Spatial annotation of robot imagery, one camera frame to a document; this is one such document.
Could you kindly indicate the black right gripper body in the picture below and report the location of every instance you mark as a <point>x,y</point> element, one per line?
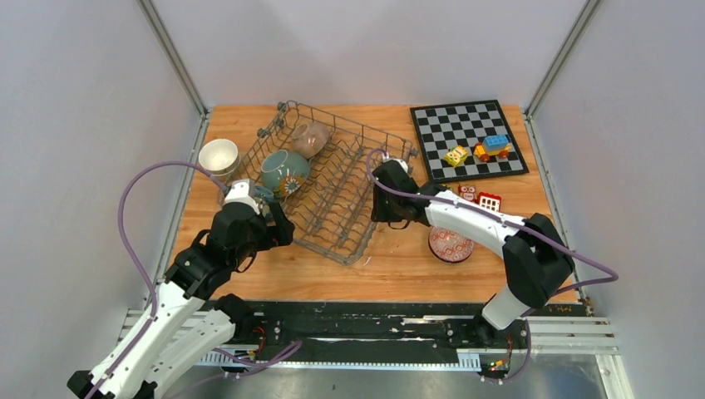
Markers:
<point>386,207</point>

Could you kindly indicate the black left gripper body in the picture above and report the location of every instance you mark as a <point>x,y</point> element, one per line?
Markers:
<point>261,239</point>

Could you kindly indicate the blue white zigzag bowl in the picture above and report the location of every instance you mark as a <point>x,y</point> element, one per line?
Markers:
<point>449,246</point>

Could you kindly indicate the teal bowl with orange flower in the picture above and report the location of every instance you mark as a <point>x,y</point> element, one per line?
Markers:
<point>284,172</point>

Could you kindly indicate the beige bowl with flower sprig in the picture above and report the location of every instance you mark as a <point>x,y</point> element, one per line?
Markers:
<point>219,156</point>

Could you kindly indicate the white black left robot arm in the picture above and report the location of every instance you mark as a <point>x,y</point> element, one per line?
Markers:
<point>149,359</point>

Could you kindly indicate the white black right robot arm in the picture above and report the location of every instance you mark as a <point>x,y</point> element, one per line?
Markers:
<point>535,259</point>

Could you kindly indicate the dark blue floral bowl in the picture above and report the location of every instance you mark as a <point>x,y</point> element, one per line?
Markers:
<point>264,194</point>

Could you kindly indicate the red owl toy block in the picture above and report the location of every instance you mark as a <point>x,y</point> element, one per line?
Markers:
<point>467,192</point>

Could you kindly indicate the yellow owl toy block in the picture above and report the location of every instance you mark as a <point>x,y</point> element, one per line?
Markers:
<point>457,156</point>

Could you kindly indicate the black white chessboard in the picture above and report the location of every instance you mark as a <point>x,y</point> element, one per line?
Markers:
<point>440,128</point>

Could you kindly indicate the red toy house block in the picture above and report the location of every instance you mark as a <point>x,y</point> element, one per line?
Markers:
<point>489,201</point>

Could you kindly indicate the toy brick car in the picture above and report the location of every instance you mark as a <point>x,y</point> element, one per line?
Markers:
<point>492,146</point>

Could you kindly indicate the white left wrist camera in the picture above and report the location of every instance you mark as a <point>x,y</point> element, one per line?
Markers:
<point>243,192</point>

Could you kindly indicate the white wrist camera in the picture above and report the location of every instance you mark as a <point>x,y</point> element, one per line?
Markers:
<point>243,192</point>
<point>403,164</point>

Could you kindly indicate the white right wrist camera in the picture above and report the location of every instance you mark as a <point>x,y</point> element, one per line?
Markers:
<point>403,164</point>

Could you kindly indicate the grey wire dish rack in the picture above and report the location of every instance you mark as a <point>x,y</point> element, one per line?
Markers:
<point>332,210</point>

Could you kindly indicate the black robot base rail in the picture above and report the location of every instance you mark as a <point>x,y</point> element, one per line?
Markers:
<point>383,333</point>

